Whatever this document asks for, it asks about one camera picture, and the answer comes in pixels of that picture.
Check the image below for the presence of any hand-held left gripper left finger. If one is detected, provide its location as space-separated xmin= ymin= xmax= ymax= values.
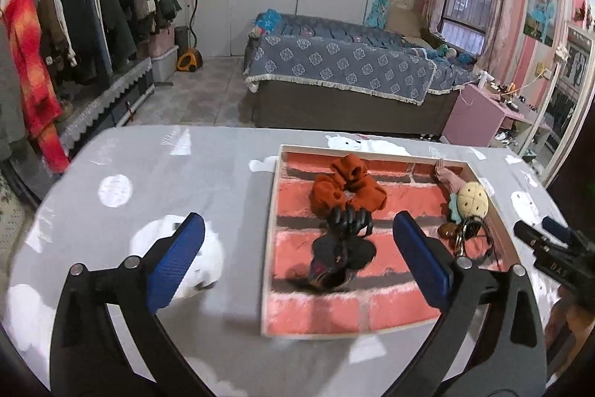
xmin=49 ymin=212 xmax=218 ymax=397

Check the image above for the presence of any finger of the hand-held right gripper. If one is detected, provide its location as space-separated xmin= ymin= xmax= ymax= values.
xmin=513 ymin=220 xmax=555 ymax=257
xmin=540 ymin=216 xmax=585 ymax=250

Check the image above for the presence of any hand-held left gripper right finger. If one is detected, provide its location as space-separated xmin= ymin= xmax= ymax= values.
xmin=388 ymin=211 xmax=549 ymax=397

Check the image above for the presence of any brick pattern tray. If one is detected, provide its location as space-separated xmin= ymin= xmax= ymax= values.
xmin=260 ymin=144 xmax=524 ymax=338

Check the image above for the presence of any black cord bracelet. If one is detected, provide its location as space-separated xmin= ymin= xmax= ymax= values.
xmin=453 ymin=215 xmax=497 ymax=262

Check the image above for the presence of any black scrunchie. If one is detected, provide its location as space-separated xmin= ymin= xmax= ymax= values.
xmin=297 ymin=233 xmax=378 ymax=292

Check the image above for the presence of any black claw hair clip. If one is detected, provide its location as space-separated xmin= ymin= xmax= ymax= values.
xmin=329 ymin=207 xmax=375 ymax=238

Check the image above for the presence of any pink hair tie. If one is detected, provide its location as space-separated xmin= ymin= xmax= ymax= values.
xmin=434 ymin=159 xmax=466 ymax=194

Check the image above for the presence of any orange scrunchie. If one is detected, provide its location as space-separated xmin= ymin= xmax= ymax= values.
xmin=309 ymin=154 xmax=388 ymax=217

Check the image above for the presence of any person's right hand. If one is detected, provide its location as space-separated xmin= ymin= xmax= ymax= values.
xmin=545 ymin=285 xmax=595 ymax=351

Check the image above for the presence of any pink cabinet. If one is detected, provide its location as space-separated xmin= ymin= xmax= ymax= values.
xmin=441 ymin=83 xmax=552 ymax=150

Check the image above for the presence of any white standing mirror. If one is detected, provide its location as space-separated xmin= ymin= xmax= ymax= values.
xmin=524 ymin=22 xmax=595 ymax=189

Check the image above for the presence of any low cabinet with lace cover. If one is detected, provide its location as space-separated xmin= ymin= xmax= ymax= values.
xmin=59 ymin=55 xmax=157 ymax=157

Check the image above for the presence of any garment steamer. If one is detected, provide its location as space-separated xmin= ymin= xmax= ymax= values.
xmin=176 ymin=0 xmax=204 ymax=73

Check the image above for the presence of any pink storage box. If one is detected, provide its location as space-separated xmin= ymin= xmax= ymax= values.
xmin=138 ymin=24 xmax=180 ymax=84

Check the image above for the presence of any bed with blue patterned cover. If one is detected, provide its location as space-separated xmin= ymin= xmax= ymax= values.
xmin=242 ymin=8 xmax=480 ymax=136

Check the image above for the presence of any barred window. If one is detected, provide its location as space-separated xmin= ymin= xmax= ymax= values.
xmin=439 ymin=0 xmax=499 ymax=56

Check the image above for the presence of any row of hanging clothes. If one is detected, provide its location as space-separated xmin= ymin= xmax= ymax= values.
xmin=0 ymin=0 xmax=183 ymax=175

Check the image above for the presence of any blue printed bag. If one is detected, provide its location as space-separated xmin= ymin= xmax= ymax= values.
xmin=253 ymin=8 xmax=285 ymax=38

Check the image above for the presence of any artificial flower wall decor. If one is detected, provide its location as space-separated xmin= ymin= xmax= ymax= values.
xmin=573 ymin=3 xmax=595 ymax=28

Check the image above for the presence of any wall poster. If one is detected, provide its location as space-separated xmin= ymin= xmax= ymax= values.
xmin=522 ymin=0 xmax=561 ymax=46

